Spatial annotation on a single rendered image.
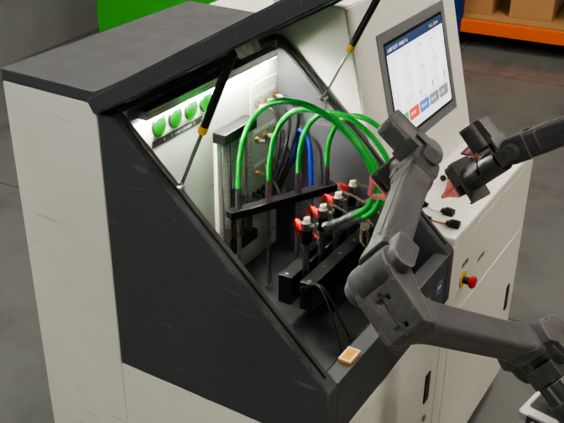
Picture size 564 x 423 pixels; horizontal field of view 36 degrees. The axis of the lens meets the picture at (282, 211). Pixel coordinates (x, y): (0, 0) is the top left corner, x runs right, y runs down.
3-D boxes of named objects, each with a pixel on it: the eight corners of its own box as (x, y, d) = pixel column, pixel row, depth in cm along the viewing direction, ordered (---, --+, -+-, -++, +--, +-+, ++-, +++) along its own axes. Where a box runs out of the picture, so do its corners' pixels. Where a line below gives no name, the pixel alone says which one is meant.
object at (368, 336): (335, 441, 192) (337, 383, 184) (317, 433, 194) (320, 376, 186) (442, 305, 238) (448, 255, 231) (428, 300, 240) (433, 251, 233)
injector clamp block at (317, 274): (311, 336, 219) (313, 284, 212) (278, 323, 224) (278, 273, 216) (372, 274, 245) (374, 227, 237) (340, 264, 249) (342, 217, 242)
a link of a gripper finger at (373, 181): (352, 189, 178) (374, 171, 170) (373, 170, 182) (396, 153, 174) (373, 214, 178) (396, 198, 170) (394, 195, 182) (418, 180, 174)
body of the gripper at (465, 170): (462, 158, 199) (483, 143, 193) (485, 196, 197) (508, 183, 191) (445, 167, 195) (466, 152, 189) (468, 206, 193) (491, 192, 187)
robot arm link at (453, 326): (365, 356, 121) (416, 317, 115) (336, 275, 128) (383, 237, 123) (540, 387, 149) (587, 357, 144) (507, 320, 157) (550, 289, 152)
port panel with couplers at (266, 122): (261, 195, 239) (260, 88, 225) (250, 191, 241) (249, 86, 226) (285, 177, 249) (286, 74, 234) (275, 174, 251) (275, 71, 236)
